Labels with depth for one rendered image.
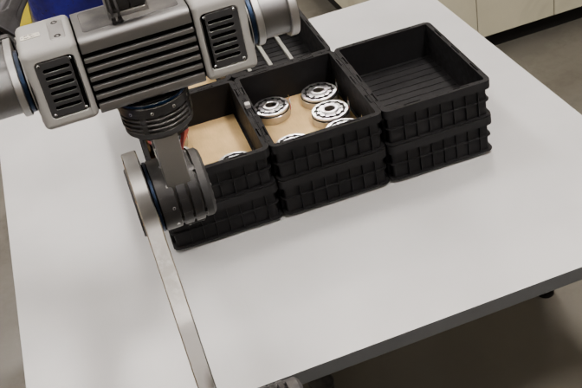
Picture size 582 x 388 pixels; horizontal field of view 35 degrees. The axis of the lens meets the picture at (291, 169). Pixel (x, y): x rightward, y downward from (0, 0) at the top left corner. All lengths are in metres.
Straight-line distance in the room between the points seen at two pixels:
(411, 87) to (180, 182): 1.03
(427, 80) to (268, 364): 1.01
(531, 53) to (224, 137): 2.21
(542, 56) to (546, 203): 2.11
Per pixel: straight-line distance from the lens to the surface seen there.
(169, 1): 1.63
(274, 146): 2.26
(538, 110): 2.70
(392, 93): 2.59
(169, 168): 1.74
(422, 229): 2.29
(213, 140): 2.53
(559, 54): 4.41
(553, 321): 3.04
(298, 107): 2.59
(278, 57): 2.88
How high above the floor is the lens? 2.15
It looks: 34 degrees down
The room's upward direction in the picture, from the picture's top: 12 degrees counter-clockwise
